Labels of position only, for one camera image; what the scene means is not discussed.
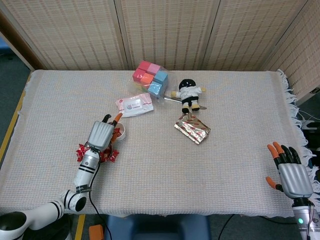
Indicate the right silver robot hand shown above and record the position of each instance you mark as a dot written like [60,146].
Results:
[295,180]

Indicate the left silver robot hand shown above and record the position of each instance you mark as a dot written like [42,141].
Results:
[100,136]

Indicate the round metal plate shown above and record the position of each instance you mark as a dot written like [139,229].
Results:
[85,144]

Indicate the red candy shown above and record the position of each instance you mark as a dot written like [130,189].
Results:
[116,130]
[81,148]
[115,155]
[80,156]
[106,155]

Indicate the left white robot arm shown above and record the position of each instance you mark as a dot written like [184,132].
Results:
[85,170]

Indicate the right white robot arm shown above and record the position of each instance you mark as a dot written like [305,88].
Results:
[301,217]

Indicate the white paper cup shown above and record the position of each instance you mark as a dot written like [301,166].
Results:
[123,136]

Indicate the white pink wet wipes pack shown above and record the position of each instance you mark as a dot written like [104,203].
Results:
[135,106]

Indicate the white plastic clamp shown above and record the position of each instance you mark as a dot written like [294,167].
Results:
[308,124]

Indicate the clear plastic bag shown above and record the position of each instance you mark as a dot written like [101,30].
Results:
[132,87]

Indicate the red cube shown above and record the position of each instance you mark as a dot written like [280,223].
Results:
[138,75]
[145,65]

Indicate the light blue cube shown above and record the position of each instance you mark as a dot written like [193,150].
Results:
[160,76]
[155,87]

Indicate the orange cube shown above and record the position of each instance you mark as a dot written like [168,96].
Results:
[147,78]

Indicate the beige woven tablecloth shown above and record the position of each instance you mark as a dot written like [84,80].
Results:
[175,170]

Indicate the pink cube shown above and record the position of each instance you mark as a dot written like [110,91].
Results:
[153,68]

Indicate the gold foil snack pack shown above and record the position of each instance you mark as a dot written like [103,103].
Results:
[193,130]

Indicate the orange box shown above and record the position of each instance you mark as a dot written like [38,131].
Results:
[96,232]

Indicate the black white plush doll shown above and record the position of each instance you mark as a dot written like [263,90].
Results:
[188,93]

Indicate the woven folding screen panel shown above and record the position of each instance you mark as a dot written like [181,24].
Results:
[167,32]
[62,32]
[305,50]
[250,32]

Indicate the brown wooden board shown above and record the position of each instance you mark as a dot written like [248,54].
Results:
[22,45]

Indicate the pale wooden frame bar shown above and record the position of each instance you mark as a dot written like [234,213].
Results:
[17,53]

